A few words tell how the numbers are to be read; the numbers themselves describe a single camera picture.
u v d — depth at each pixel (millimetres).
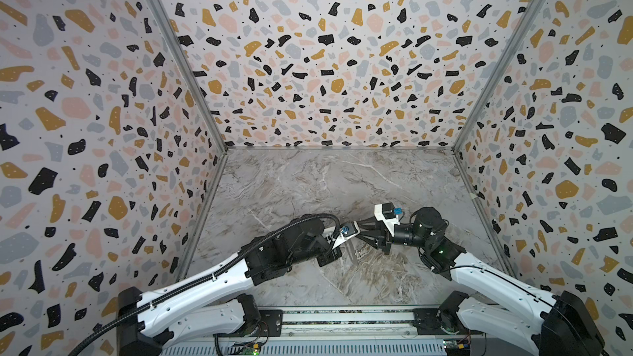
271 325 734
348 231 555
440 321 672
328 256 593
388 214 588
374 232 687
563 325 400
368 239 666
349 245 585
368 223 680
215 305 450
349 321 762
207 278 434
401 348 779
